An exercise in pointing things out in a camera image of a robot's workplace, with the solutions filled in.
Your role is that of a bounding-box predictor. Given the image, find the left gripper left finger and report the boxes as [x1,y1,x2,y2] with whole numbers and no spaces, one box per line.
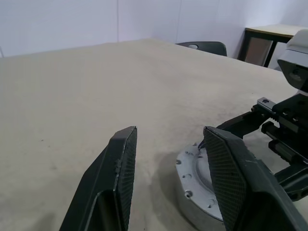
[59,126,138,231]

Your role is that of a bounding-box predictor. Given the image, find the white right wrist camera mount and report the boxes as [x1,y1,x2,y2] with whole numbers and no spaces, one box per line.
[276,28,308,96]

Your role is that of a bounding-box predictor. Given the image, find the dark brown folding chair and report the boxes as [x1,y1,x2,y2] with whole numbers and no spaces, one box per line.
[175,41,228,57]

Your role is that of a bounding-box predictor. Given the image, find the silver flanged motor cover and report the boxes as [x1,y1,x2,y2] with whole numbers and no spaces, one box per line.
[175,141,225,221]

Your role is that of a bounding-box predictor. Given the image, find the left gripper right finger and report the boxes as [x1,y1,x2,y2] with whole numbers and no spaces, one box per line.
[203,125,303,231]

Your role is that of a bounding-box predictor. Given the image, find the wooden desk with black frame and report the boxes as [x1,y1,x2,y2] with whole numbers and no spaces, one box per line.
[237,23,308,68]

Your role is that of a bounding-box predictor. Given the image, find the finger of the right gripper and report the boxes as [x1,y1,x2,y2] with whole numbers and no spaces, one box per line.
[216,111,278,140]
[274,166,308,202]

